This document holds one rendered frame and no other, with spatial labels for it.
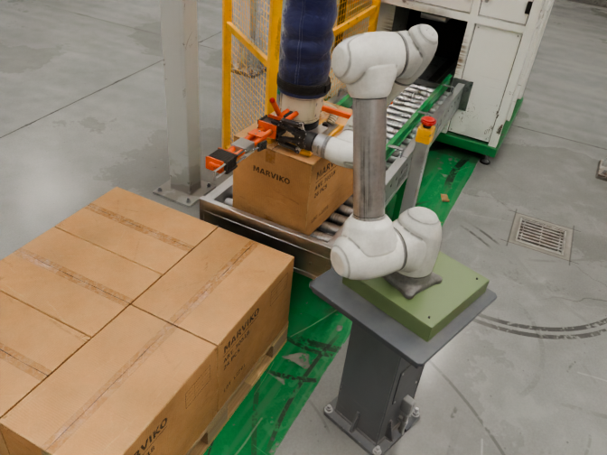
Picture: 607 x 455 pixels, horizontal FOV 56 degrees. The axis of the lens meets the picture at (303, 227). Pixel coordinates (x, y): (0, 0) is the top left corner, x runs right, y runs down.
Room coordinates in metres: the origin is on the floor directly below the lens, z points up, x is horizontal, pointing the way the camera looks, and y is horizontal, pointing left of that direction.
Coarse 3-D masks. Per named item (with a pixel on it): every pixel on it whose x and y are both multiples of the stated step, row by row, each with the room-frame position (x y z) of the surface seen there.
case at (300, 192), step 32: (256, 128) 2.31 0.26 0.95; (256, 160) 2.17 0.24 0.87; (288, 160) 2.09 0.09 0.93; (320, 160) 2.10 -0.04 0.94; (256, 192) 2.16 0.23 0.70; (288, 192) 2.09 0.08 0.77; (320, 192) 2.13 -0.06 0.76; (352, 192) 2.48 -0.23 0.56; (288, 224) 2.08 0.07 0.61; (320, 224) 2.17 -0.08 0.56
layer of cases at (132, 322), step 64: (128, 192) 2.28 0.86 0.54; (64, 256) 1.77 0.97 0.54; (128, 256) 1.81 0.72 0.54; (192, 256) 1.86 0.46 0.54; (256, 256) 1.90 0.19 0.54; (0, 320) 1.39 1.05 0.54; (64, 320) 1.42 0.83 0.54; (128, 320) 1.45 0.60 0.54; (192, 320) 1.49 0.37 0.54; (256, 320) 1.64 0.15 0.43; (0, 384) 1.12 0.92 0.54; (64, 384) 1.15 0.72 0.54; (128, 384) 1.18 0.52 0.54; (192, 384) 1.24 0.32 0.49; (0, 448) 1.01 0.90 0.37; (64, 448) 0.93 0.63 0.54; (128, 448) 0.95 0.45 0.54
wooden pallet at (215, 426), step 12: (276, 336) 1.83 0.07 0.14; (276, 348) 1.84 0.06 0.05; (264, 360) 1.78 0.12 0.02; (252, 372) 1.70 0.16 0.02; (240, 384) 1.54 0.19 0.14; (252, 384) 1.64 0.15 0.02; (240, 396) 1.56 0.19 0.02; (228, 408) 1.50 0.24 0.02; (216, 420) 1.37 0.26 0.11; (228, 420) 1.45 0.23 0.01; (204, 432) 1.30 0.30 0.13; (216, 432) 1.37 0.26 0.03; (204, 444) 1.32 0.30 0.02
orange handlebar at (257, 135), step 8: (296, 112) 2.22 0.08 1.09; (328, 112) 2.29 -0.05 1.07; (336, 112) 2.28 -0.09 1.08; (344, 112) 2.27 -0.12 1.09; (264, 128) 2.05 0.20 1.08; (248, 136) 1.96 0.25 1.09; (256, 136) 2.00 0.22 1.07; (264, 136) 1.98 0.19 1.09; (256, 144) 1.92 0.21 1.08; (216, 168) 1.71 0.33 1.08
